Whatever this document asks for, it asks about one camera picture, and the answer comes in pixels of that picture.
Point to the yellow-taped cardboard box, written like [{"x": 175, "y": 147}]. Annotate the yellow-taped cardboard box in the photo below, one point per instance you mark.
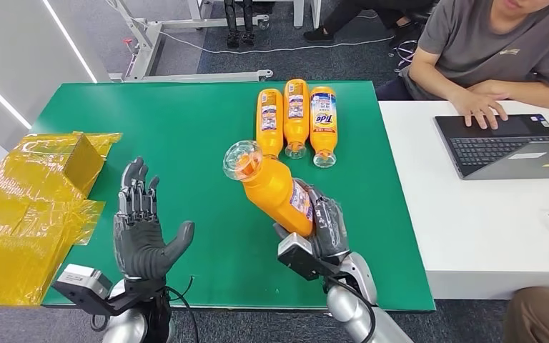
[{"x": 23, "y": 208}]

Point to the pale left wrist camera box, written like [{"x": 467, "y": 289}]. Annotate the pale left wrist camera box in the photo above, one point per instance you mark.
[{"x": 85, "y": 281}]

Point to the office chair base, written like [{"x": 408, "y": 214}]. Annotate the office chair base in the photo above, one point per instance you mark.
[{"x": 403, "y": 54}]

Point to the person's left forearm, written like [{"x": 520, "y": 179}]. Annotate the person's left forearm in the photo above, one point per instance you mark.
[{"x": 535, "y": 94}]

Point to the orange Tide bottle label up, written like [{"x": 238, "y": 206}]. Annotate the orange Tide bottle label up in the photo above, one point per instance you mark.
[{"x": 323, "y": 137}]

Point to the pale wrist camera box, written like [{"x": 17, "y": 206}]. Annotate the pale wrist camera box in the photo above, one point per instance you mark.
[
  {"x": 298, "y": 255},
  {"x": 85, "y": 281}
]

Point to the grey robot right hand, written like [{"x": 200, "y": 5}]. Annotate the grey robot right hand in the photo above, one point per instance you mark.
[{"x": 331, "y": 227}]

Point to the person's right forearm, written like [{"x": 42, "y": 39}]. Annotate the person's right forearm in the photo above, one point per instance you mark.
[{"x": 428, "y": 78}]

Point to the orange bottle with blue-tinted cap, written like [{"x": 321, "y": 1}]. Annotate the orange bottle with blue-tinted cap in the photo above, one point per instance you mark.
[{"x": 269, "y": 118}]

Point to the person's legs in black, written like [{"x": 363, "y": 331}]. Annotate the person's legs in black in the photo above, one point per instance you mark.
[{"x": 350, "y": 19}]

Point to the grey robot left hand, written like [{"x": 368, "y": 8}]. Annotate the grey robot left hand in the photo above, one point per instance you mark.
[{"x": 139, "y": 246}]

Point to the green table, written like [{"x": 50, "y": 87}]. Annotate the green table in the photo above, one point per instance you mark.
[{"x": 189, "y": 132}]

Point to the white metal stand frame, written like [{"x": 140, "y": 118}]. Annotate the white metal stand frame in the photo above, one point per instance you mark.
[{"x": 144, "y": 47}]

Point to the dark grey laptop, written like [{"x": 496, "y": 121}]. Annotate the dark grey laptop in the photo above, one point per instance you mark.
[{"x": 492, "y": 146}]

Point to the red knob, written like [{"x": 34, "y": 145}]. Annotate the red knob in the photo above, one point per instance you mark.
[{"x": 126, "y": 41}]

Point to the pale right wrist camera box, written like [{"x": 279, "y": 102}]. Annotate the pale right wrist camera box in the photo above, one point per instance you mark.
[{"x": 298, "y": 255}]

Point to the orange detergent bottle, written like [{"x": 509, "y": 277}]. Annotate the orange detergent bottle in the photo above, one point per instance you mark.
[
  {"x": 269, "y": 189},
  {"x": 296, "y": 128}
]

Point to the seated person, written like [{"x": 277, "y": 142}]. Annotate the seated person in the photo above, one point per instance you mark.
[{"x": 483, "y": 42}]

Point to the person's knee in brown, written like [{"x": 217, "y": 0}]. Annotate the person's knee in brown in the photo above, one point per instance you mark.
[{"x": 544, "y": 317}]

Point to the person's right hand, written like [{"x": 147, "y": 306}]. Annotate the person's right hand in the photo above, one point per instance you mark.
[{"x": 478, "y": 106}]

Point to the white desk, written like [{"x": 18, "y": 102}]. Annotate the white desk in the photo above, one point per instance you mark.
[{"x": 483, "y": 222}]

